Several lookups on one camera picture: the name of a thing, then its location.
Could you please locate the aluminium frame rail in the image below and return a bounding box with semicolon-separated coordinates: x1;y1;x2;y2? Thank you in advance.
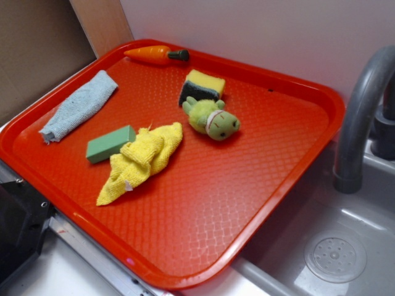
1;162;163;295

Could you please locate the yellow and black sponge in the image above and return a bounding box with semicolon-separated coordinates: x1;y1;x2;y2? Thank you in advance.
178;69;226;106

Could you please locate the grey curved faucet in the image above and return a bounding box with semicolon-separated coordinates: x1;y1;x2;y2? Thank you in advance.
333;45;394;194

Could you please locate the green plush turtle toy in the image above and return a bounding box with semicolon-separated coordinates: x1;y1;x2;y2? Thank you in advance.
181;96;241;141

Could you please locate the yellow crumpled cloth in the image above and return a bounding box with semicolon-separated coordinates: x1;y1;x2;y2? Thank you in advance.
96;122;183;206

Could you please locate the grey sink basin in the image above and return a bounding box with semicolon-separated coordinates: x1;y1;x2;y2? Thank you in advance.
233;144;394;295

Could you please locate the green rectangular block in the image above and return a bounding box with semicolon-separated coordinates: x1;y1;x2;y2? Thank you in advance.
86;125;136;164

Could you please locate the black metal bracket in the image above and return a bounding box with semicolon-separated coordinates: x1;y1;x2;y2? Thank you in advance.
1;179;53;289

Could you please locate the orange toy carrot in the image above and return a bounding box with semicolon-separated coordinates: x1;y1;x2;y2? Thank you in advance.
123;45;189;65

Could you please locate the light blue rolled cloth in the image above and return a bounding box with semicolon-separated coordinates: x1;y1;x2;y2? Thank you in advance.
39;70;118;144

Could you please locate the round sink drain strainer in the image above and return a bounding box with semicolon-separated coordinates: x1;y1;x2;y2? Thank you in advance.
304;234;367;284

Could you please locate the red plastic tray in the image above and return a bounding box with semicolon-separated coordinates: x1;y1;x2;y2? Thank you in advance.
1;39;345;290

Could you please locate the dark grey faucet handle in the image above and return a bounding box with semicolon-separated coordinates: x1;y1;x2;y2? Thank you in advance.
370;76;394;160

